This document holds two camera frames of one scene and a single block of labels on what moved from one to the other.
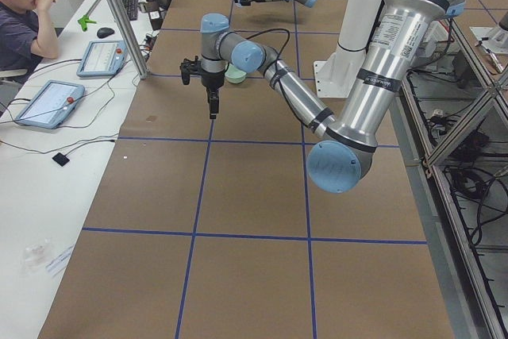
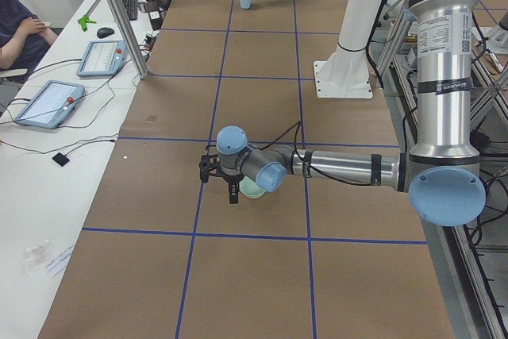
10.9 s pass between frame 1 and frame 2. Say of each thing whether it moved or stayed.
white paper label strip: stayed
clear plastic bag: stayed
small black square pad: stayed
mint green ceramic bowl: moved
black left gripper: moved
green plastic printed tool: stayed
